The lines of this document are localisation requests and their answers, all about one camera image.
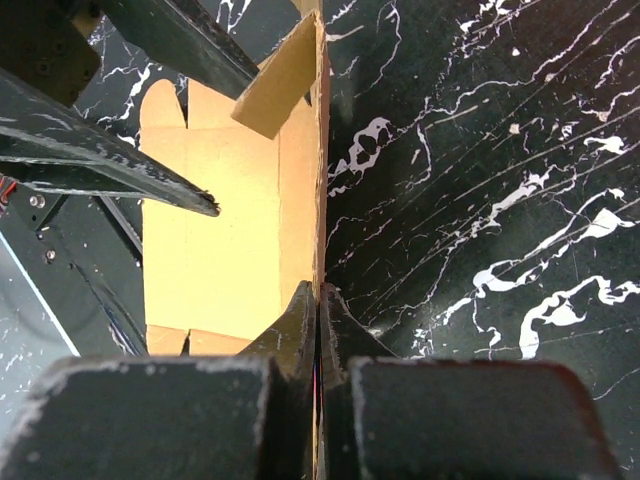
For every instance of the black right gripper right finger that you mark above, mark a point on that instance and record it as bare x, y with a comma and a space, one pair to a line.
391, 418

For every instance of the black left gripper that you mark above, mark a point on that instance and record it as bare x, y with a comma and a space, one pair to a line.
45, 44

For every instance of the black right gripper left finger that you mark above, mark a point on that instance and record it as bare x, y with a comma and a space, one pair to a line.
245, 416

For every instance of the brown cardboard box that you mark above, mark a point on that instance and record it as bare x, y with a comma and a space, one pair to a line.
213, 285

